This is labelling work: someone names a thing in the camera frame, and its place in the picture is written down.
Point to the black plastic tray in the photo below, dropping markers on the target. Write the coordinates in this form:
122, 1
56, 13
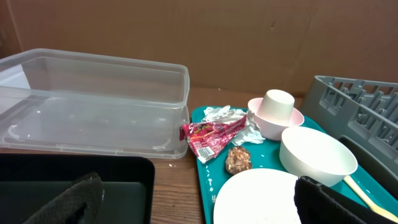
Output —
29, 181

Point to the clear plastic storage bin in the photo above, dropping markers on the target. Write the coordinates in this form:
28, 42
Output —
54, 100

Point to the white bowl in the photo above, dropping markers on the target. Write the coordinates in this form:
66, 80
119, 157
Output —
308, 152

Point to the crumpled white tissue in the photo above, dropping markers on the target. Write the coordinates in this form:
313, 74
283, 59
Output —
250, 133

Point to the yellow plastic spoon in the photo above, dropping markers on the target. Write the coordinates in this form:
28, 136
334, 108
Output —
361, 194

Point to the white upturned cup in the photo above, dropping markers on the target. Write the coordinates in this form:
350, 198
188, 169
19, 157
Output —
276, 106

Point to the grey dish rack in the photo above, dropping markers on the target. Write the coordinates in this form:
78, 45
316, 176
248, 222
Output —
363, 114

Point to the white round plate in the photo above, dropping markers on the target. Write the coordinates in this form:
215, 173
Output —
258, 196

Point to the brown meat patty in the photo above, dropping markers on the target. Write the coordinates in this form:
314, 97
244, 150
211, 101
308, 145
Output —
238, 160

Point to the red snack wrapper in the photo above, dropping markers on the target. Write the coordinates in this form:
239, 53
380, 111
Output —
208, 139

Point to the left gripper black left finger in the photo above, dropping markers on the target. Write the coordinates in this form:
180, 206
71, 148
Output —
80, 203

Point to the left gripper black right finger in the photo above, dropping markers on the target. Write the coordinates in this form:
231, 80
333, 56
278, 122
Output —
319, 204

